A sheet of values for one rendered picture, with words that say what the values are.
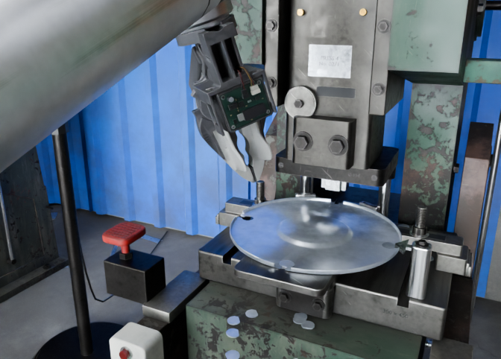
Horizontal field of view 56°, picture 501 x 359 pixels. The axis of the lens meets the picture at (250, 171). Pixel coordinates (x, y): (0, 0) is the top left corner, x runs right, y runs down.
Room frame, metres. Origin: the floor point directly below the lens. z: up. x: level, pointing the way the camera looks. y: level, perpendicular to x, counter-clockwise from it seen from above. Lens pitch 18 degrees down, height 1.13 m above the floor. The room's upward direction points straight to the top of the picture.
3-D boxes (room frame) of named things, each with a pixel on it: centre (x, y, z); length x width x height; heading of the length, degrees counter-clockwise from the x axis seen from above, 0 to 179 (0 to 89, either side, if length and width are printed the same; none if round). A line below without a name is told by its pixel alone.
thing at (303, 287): (0.70, -0.09, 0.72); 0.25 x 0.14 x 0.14; 154
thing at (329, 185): (0.85, -0.16, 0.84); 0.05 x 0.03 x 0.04; 64
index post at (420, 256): (0.67, -0.27, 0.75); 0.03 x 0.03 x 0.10; 64
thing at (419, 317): (0.86, -0.16, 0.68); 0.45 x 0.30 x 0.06; 64
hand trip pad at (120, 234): (0.79, 0.23, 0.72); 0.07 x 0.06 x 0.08; 154
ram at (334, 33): (0.82, -0.15, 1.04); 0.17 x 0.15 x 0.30; 154
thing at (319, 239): (0.74, -0.11, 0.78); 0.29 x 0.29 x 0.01
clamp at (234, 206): (0.93, -0.01, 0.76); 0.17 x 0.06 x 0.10; 64
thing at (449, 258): (0.79, -0.32, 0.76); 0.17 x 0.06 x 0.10; 64
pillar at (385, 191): (0.88, -0.27, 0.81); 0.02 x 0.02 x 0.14
